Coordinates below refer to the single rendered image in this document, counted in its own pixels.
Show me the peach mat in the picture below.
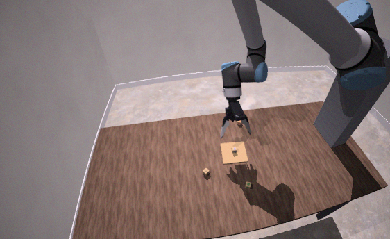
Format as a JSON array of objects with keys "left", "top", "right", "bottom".
[{"left": 221, "top": 142, "right": 248, "bottom": 164}]

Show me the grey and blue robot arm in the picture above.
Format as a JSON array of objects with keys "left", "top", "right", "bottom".
[{"left": 221, "top": 0, "right": 387, "bottom": 98}]

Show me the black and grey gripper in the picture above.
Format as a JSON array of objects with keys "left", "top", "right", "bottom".
[{"left": 220, "top": 97, "right": 251, "bottom": 139}]

